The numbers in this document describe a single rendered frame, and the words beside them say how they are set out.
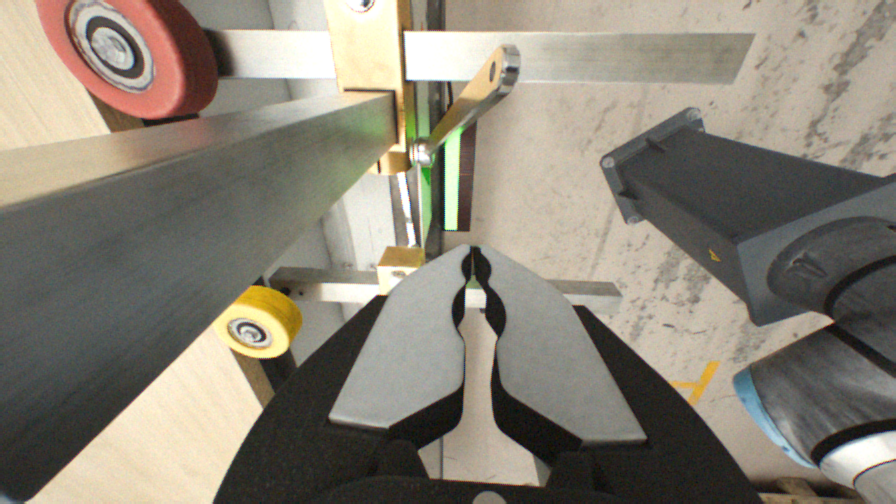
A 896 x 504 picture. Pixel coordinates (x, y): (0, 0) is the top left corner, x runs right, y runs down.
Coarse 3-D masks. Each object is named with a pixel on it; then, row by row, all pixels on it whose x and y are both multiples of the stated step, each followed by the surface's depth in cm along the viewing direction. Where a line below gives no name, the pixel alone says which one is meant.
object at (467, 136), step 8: (472, 128) 39; (464, 136) 39; (472, 136) 39; (464, 144) 40; (472, 144) 40; (464, 152) 40; (472, 152) 40; (464, 160) 41; (472, 160) 41; (464, 168) 41; (464, 176) 42; (464, 184) 43; (464, 192) 43; (464, 200) 44; (464, 208) 45; (464, 216) 45; (464, 224) 46
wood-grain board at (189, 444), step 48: (0, 0) 18; (0, 48) 19; (48, 48) 19; (0, 96) 21; (48, 96) 21; (96, 96) 21; (0, 144) 23; (192, 384) 38; (240, 384) 38; (144, 432) 46; (192, 432) 45; (240, 432) 44; (96, 480) 56; (144, 480) 55; (192, 480) 54
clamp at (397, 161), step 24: (336, 0) 19; (384, 0) 19; (408, 0) 23; (336, 24) 20; (360, 24) 20; (384, 24) 20; (408, 24) 23; (336, 48) 21; (360, 48) 21; (384, 48) 21; (336, 72) 22; (360, 72) 22; (384, 72) 21; (408, 96) 24; (408, 120) 24; (408, 144) 25; (384, 168) 25; (408, 168) 26
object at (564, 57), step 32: (224, 32) 22; (256, 32) 21; (288, 32) 21; (320, 32) 21; (416, 32) 21; (448, 32) 21; (480, 32) 21; (512, 32) 21; (544, 32) 21; (224, 64) 23; (256, 64) 23; (288, 64) 22; (320, 64) 22; (416, 64) 22; (448, 64) 22; (480, 64) 22; (544, 64) 21; (576, 64) 21; (608, 64) 21; (640, 64) 21; (672, 64) 21; (704, 64) 21; (736, 64) 21
